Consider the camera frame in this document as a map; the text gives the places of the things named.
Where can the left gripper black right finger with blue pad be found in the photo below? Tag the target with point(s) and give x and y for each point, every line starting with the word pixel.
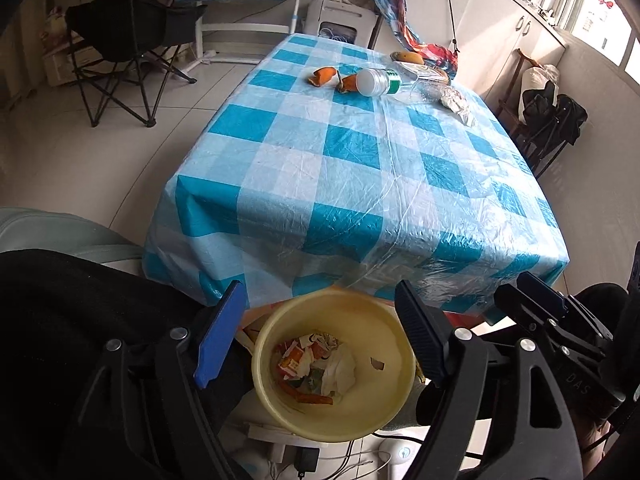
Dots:
pixel 531 434

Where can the blue checkered plastic tablecloth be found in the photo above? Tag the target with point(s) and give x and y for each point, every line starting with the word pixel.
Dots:
pixel 292 188

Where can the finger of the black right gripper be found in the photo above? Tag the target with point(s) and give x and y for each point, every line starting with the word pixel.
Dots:
pixel 593 352

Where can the red orange snack bag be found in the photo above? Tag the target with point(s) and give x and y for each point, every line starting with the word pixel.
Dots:
pixel 297 356

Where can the small white drawer unit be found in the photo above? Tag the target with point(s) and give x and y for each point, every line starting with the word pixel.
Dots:
pixel 59 68

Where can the white power strip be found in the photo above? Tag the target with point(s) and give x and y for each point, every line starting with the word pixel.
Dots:
pixel 279 439

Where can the orange peel piece left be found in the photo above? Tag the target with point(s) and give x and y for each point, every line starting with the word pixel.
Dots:
pixel 322 76

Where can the dark wooden chair with clothes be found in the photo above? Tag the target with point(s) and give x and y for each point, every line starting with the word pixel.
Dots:
pixel 542 121

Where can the clear plastic bottle white cap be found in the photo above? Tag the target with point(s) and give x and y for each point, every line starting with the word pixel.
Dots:
pixel 405 82

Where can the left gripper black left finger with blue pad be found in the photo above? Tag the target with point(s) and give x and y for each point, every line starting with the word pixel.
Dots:
pixel 105 375

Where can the white paper towel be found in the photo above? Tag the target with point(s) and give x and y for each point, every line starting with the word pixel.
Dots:
pixel 338 375

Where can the orange peel piece front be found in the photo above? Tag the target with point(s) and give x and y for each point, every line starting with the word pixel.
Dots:
pixel 303 397

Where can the yellow plastic basin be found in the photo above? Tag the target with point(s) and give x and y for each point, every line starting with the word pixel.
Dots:
pixel 385 366

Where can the light green sofa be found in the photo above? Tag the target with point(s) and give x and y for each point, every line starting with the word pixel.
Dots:
pixel 23 228

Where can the white wall cabinet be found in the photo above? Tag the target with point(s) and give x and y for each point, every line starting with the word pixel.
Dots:
pixel 489 35

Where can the white printed plastic wrapper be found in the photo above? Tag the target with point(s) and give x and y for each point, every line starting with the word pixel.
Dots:
pixel 453 100

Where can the colourful patterned bag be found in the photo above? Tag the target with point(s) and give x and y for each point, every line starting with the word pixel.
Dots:
pixel 395 13

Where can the black folding camping chair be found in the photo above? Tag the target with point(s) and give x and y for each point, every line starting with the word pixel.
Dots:
pixel 140 37

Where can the blue white study desk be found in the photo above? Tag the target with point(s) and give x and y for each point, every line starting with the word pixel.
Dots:
pixel 205 53

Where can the white plastic stool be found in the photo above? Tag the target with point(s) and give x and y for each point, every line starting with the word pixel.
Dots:
pixel 339 20

